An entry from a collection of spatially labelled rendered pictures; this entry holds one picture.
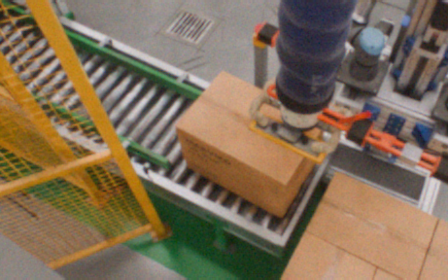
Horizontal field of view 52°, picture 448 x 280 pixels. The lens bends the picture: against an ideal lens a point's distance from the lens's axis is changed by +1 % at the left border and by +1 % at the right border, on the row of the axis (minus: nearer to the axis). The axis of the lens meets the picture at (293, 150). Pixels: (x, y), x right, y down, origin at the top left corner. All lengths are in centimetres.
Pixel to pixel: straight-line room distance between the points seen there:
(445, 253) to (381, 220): 35
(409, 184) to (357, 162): 36
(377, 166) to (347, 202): 60
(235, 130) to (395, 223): 97
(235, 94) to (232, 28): 172
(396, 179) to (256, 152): 118
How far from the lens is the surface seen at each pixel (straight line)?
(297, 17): 131
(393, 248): 237
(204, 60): 365
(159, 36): 388
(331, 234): 232
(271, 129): 183
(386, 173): 293
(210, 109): 217
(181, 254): 287
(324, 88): 158
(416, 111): 230
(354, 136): 170
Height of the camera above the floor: 270
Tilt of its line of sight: 59 degrees down
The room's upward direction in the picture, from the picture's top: 8 degrees clockwise
